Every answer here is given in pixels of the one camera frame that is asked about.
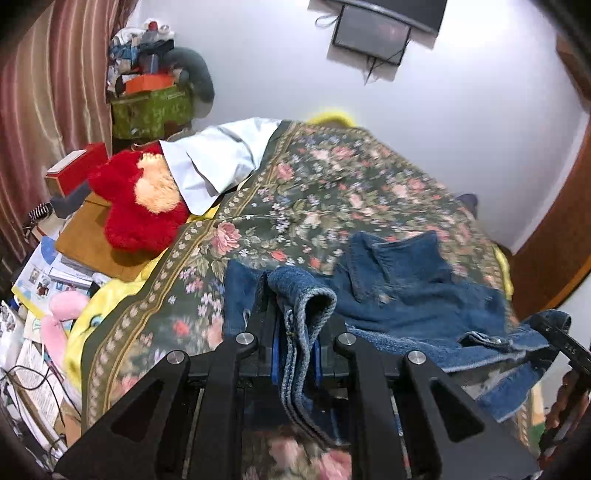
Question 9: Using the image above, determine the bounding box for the blue denim jacket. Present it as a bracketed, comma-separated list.
[223, 231, 574, 449]

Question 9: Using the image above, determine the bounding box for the pile of household clutter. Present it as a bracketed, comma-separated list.
[107, 18, 177, 93]

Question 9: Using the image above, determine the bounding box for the brown cardboard box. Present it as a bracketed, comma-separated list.
[55, 191, 160, 282]

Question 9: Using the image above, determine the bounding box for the black power cable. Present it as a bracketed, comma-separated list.
[0, 364, 66, 403]

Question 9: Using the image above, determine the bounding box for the black wall television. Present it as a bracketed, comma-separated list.
[342, 0, 448, 38]

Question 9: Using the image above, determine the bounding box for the yellow plush pillow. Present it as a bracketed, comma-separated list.
[307, 108, 357, 128]

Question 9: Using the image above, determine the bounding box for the red box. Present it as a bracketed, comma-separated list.
[45, 142, 110, 197]

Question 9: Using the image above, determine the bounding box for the orange box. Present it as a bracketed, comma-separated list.
[124, 74, 177, 96]

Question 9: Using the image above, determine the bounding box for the white pillowcase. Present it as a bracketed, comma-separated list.
[159, 117, 283, 216]

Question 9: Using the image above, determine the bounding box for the small black monitor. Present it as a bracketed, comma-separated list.
[331, 4, 413, 68]

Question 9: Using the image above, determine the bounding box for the yellow blanket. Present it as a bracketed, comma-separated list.
[491, 244, 515, 297]

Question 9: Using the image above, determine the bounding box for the pink plush toy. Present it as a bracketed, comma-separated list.
[41, 291, 91, 366]

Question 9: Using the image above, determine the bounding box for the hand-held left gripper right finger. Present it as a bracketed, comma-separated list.
[314, 319, 539, 480]

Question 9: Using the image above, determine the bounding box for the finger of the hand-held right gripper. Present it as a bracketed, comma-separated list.
[526, 311, 591, 376]

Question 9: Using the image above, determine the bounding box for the pile of books and papers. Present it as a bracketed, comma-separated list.
[0, 234, 112, 445]

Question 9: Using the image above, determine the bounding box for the floral green blanket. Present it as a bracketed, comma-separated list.
[81, 121, 546, 480]

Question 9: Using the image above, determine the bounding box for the red plush toy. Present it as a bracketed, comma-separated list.
[88, 148, 191, 253]

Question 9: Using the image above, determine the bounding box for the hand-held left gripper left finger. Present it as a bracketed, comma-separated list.
[54, 277, 282, 480]

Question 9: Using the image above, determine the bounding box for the yellow cartoon pillow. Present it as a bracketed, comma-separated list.
[65, 276, 154, 385]

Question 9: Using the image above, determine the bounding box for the grey plush toy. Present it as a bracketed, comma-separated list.
[164, 46, 216, 105]

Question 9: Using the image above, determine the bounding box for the green storage box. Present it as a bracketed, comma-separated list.
[111, 85, 197, 140]

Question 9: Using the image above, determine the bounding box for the striped pink curtain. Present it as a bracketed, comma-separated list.
[0, 0, 140, 265]

